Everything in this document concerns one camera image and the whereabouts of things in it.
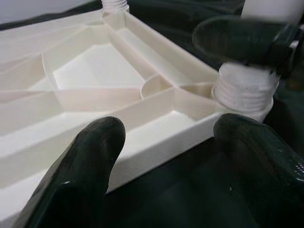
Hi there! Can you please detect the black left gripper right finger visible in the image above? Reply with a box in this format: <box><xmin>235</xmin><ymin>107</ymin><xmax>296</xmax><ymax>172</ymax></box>
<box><xmin>212</xmin><ymin>113</ymin><xmax>304</xmax><ymax>228</ymax></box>

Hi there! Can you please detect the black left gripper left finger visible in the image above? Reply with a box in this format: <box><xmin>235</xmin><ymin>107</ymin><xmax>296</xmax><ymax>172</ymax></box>
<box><xmin>13</xmin><ymin>115</ymin><xmax>127</xmax><ymax>228</ymax></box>

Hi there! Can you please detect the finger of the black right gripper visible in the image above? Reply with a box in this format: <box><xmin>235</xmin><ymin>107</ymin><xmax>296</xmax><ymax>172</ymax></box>
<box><xmin>192</xmin><ymin>16</ymin><xmax>300</xmax><ymax>65</ymax></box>

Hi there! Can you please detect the white plastic table leg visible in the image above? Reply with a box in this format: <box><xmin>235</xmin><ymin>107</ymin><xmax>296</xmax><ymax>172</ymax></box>
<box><xmin>101</xmin><ymin>0</ymin><xmax>131</xmax><ymax>16</ymax></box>
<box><xmin>210</xmin><ymin>0</ymin><xmax>304</xmax><ymax>123</ymax></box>

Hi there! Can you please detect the white plastic children table top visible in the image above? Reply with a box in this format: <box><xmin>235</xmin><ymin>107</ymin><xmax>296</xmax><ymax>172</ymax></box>
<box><xmin>0</xmin><ymin>9</ymin><xmax>240</xmax><ymax>223</ymax></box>

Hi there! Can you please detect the black fabric table cover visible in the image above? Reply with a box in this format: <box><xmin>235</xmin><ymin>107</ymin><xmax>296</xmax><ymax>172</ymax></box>
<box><xmin>0</xmin><ymin>0</ymin><xmax>304</xmax><ymax>228</ymax></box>

